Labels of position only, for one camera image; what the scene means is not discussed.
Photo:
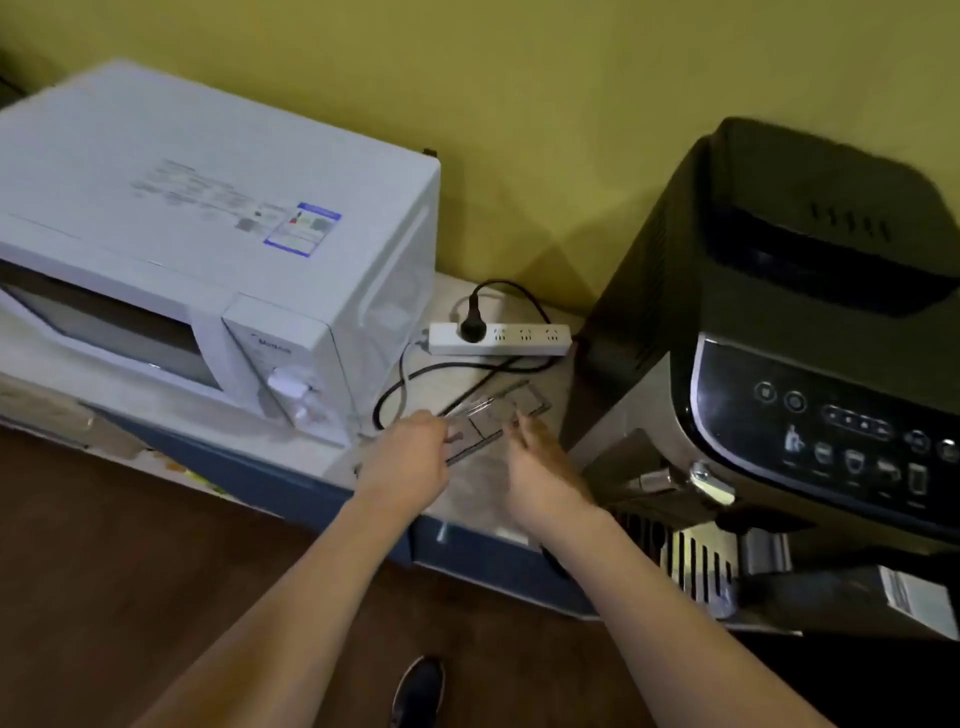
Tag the person's right hand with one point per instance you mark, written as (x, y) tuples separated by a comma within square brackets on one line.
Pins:
[(541, 480)]

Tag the person's right forearm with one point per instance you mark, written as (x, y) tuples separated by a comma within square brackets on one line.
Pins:
[(675, 637)]

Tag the black power plug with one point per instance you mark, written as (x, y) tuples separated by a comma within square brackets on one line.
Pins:
[(473, 321)]

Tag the white paper label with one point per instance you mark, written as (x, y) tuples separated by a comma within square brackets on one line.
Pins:
[(916, 600)]

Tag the blue cabinet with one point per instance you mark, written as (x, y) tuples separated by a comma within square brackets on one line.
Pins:
[(300, 487)]

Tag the person's right fingers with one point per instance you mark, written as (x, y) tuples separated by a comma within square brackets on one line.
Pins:
[(525, 435)]

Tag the person's left fingers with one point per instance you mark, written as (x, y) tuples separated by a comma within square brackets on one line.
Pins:
[(427, 431)]

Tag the black coffee machine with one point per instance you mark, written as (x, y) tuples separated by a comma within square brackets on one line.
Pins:
[(780, 360)]

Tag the person's left forearm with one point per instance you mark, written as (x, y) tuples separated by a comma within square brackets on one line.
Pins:
[(281, 626)]

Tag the white microwave oven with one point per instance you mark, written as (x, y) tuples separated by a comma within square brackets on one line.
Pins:
[(187, 247)]

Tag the white power strip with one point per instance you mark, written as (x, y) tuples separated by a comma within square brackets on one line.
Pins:
[(501, 339)]

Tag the person's dark shoe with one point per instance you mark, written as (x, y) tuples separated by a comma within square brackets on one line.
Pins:
[(418, 694)]

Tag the person's left hand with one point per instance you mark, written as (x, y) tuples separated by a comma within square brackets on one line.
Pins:
[(401, 461)]

